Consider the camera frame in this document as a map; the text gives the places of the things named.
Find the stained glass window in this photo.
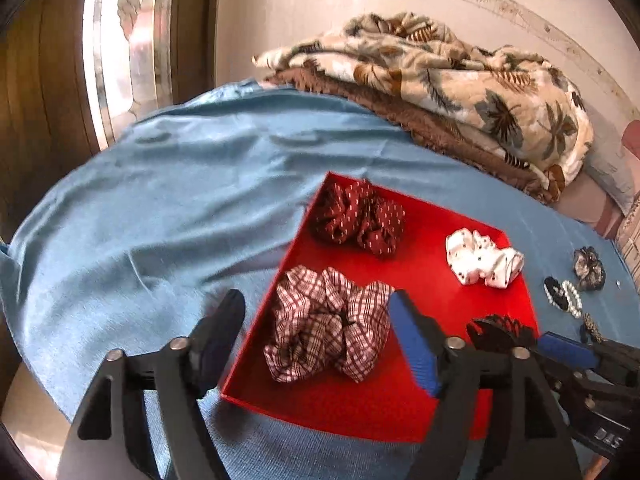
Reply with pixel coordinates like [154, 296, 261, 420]
[82, 0, 176, 148]

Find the blue grey pillow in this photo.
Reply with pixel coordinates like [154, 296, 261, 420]
[582, 105, 640, 216]

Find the leaf print blanket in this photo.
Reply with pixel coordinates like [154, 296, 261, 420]
[251, 11, 596, 206]

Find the red plaid scrunchie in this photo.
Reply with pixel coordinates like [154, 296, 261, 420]
[263, 265, 396, 383]

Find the blue bedsheet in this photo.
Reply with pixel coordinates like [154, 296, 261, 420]
[0, 77, 640, 480]

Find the striped patterned cushion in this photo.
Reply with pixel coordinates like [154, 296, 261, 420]
[616, 216, 640, 283]

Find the red tray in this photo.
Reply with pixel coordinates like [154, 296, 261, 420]
[220, 171, 541, 443]

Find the brown ruffled blanket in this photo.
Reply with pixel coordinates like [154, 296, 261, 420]
[265, 67, 556, 201]

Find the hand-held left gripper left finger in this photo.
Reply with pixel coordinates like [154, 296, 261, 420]
[56, 289, 247, 480]

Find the black hair claw clip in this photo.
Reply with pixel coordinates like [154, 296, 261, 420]
[466, 314, 541, 356]

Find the grey black scrunchie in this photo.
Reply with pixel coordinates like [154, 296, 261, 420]
[572, 246, 607, 292]

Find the pink pillow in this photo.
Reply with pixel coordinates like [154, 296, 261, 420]
[562, 175, 626, 238]

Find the pearl hair clip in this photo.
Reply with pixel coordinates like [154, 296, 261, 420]
[544, 276, 584, 319]

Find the brown wooden door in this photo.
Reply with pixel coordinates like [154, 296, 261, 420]
[0, 0, 103, 243]

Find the white dotted scrunchie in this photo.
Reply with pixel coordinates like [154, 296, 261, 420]
[445, 227, 525, 289]

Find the brown beaded bracelet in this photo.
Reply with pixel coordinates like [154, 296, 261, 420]
[580, 312, 604, 344]

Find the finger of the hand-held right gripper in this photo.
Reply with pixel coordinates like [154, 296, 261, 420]
[537, 331, 640, 386]

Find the pink cushion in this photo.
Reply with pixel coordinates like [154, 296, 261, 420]
[624, 119, 640, 162]

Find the dark red dotted scrunchie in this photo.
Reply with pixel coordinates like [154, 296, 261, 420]
[312, 179, 407, 261]

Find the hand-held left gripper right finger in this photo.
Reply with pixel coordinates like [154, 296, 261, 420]
[389, 290, 583, 480]

